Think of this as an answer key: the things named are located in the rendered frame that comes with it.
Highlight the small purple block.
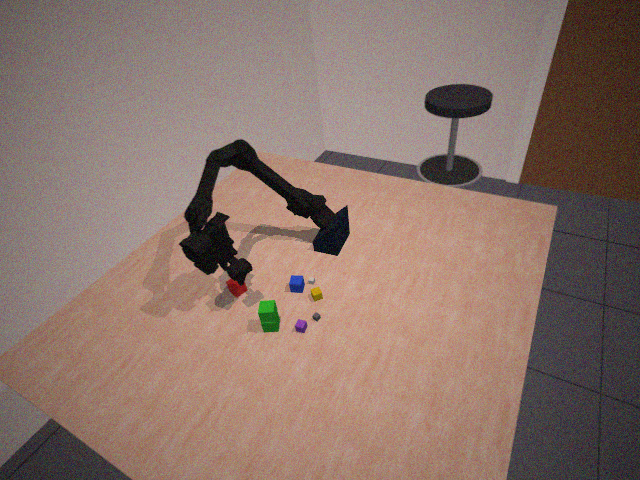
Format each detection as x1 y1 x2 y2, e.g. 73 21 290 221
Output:
295 319 307 333

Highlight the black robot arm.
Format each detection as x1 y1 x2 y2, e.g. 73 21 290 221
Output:
180 140 339 275

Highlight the green block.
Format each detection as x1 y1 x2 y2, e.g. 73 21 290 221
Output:
258 300 278 323
261 311 280 332

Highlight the blue block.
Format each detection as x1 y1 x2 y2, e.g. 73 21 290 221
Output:
289 275 305 293

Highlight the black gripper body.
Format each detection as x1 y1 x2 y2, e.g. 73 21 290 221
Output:
213 236 253 281

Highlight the red block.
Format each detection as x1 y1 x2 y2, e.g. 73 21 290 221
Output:
226 278 247 298

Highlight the small yellow block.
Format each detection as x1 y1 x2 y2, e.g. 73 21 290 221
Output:
311 287 323 302

